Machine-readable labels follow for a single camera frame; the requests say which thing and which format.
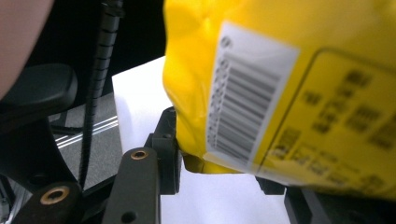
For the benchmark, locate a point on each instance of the white paper sheet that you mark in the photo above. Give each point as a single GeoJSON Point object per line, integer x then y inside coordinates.
{"type": "Point", "coordinates": [140, 102]}

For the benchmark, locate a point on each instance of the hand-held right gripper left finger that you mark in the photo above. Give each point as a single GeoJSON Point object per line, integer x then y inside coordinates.
{"type": "Point", "coordinates": [168, 155]}

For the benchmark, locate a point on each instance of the yellow green spouted sauce pouch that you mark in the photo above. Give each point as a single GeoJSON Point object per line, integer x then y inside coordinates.
{"type": "Point", "coordinates": [193, 62]}

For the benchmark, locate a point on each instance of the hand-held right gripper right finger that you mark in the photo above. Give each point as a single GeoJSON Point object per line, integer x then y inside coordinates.
{"type": "Point", "coordinates": [271, 187]}

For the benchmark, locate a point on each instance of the metal floor rail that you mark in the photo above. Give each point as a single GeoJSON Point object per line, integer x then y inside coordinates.
{"type": "Point", "coordinates": [93, 129]}

